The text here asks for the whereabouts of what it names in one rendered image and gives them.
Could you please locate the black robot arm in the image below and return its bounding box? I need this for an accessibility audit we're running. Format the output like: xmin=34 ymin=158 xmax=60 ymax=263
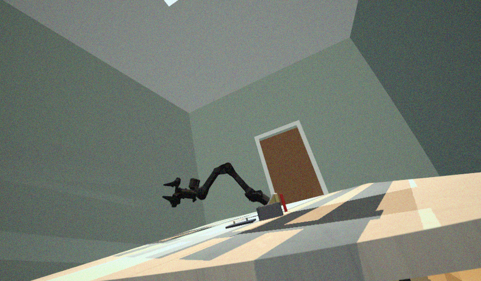
xmin=172 ymin=163 xmax=270 ymax=205

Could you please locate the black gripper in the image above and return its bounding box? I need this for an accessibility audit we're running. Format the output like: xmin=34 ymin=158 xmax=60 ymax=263
xmin=163 ymin=178 xmax=188 ymax=208

